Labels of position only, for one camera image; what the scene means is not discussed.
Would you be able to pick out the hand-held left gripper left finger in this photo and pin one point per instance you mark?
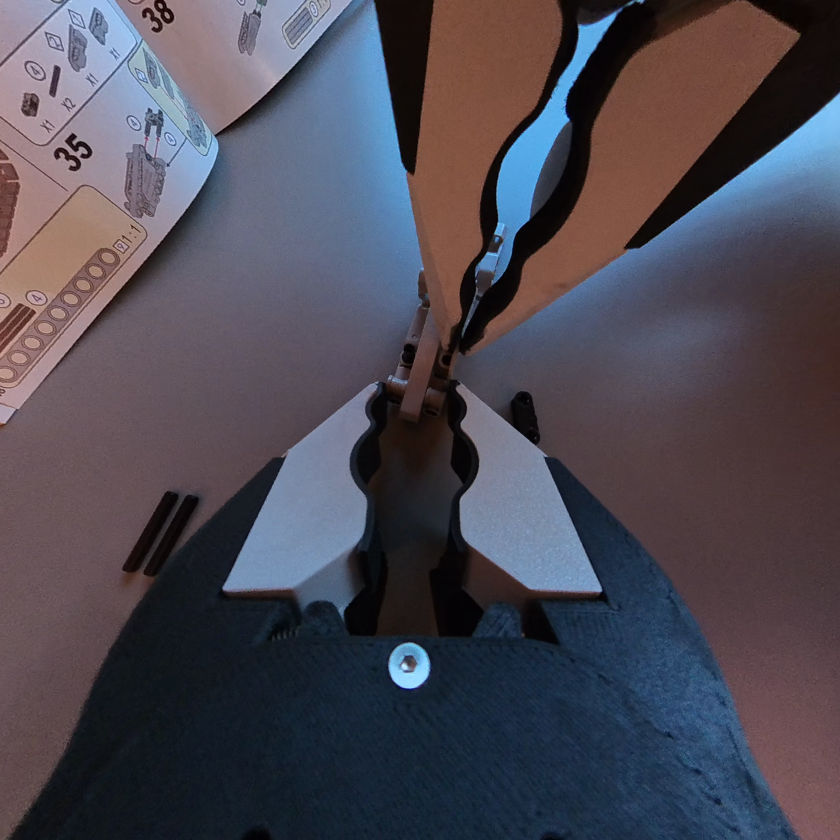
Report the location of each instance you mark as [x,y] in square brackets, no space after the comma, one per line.
[302,525]

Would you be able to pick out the grey brick assembly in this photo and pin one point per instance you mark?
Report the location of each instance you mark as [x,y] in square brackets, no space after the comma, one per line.
[420,387]

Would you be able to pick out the small black connector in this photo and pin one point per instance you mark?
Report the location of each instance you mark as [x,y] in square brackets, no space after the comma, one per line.
[527,417]

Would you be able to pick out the white instruction booklet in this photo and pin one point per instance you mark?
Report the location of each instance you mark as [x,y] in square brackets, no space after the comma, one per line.
[98,197]

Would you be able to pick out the small grey connector piece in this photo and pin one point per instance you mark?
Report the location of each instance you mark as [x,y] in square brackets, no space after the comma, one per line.
[489,262]

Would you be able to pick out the black axle rod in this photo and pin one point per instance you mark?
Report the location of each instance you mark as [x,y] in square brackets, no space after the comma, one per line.
[170,537]
[151,531]

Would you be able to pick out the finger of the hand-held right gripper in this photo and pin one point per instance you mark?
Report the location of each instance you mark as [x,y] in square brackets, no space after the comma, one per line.
[656,118]
[472,98]

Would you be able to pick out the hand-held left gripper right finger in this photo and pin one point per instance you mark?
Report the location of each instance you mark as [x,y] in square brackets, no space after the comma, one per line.
[525,525]

